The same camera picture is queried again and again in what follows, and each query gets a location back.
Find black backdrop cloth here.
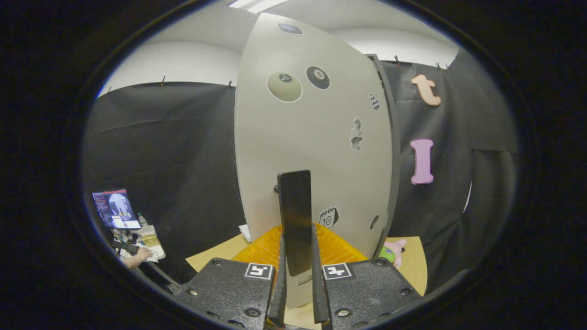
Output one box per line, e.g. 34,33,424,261
83,48,519,294

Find pink and green plush toy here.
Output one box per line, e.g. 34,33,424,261
378,239,407,269

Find black door handle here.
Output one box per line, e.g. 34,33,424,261
274,170,313,277

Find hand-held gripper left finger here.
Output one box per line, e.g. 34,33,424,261
172,224,288,330

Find long ceiling light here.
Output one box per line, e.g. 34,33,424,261
228,0,294,13

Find beige shoe cabinet door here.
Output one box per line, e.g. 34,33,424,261
234,13,394,308

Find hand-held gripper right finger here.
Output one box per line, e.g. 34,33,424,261
312,223,422,330

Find white papers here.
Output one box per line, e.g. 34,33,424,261
112,225,166,263

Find computer monitor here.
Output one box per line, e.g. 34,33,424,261
92,189,142,230

